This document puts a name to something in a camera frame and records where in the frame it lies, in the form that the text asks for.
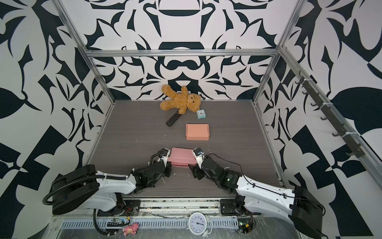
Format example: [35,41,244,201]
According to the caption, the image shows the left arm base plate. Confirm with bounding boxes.
[97,200,141,217]

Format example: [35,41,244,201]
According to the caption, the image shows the left circuit board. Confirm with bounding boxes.
[107,217,130,228]

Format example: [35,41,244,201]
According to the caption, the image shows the black remote control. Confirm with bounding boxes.
[166,111,182,127]

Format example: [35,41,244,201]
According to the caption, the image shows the small teal alarm clock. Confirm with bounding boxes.
[196,110,207,119]

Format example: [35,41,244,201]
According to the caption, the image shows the salmon cardboard box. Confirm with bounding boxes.
[186,124,210,141]

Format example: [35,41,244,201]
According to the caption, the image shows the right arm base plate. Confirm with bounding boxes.
[220,199,247,216]

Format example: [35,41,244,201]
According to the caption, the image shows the wall hook rack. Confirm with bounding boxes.
[297,76,366,158]

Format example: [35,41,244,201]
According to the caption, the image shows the white round analog clock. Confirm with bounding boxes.
[187,212,213,238]

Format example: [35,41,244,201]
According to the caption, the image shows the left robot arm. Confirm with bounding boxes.
[43,160,172,215]

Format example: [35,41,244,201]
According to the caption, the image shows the small pink toy figure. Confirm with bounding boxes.
[123,223,139,236]

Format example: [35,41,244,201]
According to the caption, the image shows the black corrugated cable hose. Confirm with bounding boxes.
[42,149,166,236]

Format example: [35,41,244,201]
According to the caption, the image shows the circuit board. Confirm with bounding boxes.
[238,217,256,234]
[107,217,130,228]

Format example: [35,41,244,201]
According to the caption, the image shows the pink cardboard box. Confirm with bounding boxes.
[168,147,197,167]

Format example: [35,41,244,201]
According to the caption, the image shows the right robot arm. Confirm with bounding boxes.
[189,156,325,239]

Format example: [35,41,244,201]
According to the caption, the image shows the brown teddy bear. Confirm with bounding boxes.
[160,85,202,115]

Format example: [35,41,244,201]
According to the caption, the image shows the right circuit board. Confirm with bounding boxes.
[238,217,256,234]

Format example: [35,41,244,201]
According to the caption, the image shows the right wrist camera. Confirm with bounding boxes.
[193,147,204,168]

